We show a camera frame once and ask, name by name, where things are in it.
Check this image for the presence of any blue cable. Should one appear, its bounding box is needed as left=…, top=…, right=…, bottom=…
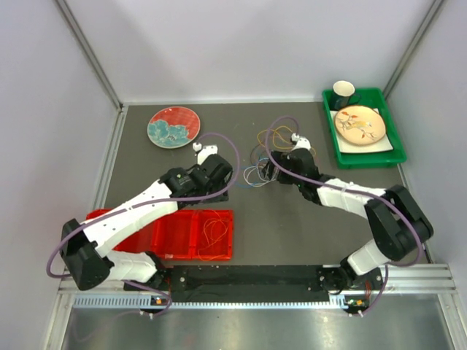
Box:
left=231, top=155, right=273, bottom=190

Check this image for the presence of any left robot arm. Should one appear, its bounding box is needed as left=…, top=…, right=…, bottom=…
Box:
left=60, top=154, right=234, bottom=291

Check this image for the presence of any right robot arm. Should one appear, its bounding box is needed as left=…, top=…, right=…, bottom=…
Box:
left=262, top=148, right=434, bottom=289

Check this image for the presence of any red floral plate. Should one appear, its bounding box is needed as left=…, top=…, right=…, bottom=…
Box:
left=147, top=106, right=201, bottom=149

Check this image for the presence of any red compartment tray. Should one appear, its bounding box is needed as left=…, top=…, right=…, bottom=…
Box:
left=83, top=208, right=235, bottom=262

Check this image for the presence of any beige bird plate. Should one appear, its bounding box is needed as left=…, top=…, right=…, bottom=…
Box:
left=333, top=105, right=387, bottom=146

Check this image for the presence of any dark green mug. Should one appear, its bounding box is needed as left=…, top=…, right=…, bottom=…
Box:
left=329, top=80, right=361, bottom=111

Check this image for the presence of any green plastic bin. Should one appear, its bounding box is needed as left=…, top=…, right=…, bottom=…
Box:
left=322, top=87, right=407, bottom=169

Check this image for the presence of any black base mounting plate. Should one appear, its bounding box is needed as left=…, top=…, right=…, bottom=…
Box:
left=123, top=264, right=384, bottom=303

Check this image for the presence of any white cable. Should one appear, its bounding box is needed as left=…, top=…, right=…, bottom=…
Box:
left=243, top=164, right=274, bottom=187

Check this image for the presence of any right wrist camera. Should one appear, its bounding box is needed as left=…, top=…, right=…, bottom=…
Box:
left=290, top=133, right=313, bottom=155

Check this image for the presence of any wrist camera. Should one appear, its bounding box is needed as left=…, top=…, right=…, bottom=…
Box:
left=290, top=133, right=313, bottom=155
left=193, top=142, right=218, bottom=165

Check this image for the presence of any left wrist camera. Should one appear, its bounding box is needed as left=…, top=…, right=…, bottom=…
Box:
left=193, top=142, right=218, bottom=165

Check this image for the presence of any brown cable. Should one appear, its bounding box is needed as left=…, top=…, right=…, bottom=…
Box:
left=249, top=144, right=271, bottom=165

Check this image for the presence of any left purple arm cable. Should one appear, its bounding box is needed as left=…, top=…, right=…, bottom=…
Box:
left=45, top=131, right=242, bottom=280

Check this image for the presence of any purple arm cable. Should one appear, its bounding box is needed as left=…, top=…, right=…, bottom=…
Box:
left=45, top=131, right=242, bottom=280
left=264, top=115, right=424, bottom=318

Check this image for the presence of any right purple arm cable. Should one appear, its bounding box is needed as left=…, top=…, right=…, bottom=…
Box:
left=264, top=115, right=424, bottom=318

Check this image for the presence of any aluminium frame rail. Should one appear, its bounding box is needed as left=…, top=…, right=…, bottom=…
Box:
left=45, top=264, right=466, bottom=349

